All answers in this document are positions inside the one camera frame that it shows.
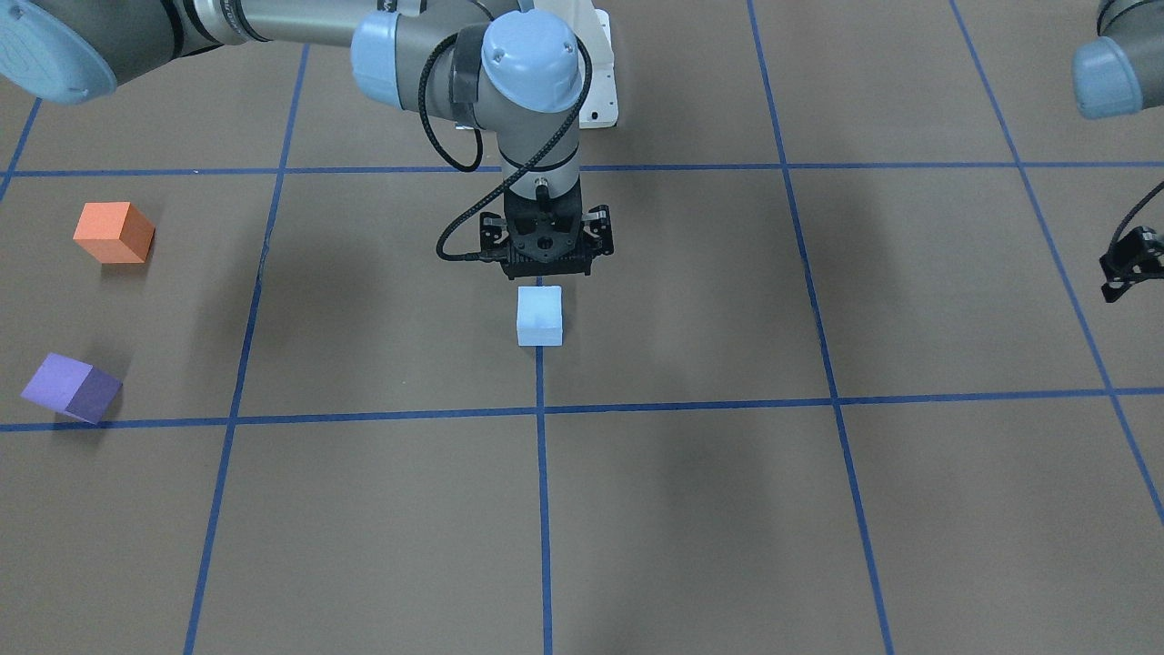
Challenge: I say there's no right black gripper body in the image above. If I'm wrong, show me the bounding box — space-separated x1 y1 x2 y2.
478 177 615 279

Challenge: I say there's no light blue foam block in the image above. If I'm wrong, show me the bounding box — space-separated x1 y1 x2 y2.
516 286 565 348

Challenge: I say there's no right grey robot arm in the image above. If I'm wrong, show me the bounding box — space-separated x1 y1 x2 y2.
1 1 617 279

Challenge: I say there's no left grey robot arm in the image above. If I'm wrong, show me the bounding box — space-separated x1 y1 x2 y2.
1071 1 1163 302

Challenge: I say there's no orange foam block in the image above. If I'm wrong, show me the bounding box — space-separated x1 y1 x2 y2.
72 202 156 265

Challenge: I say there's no purple foam block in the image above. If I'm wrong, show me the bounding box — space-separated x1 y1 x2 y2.
20 353 122 423

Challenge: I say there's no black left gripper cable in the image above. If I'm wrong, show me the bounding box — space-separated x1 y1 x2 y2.
1108 177 1164 259

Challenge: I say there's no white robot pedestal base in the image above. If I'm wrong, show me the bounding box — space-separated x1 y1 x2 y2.
455 9 619 131

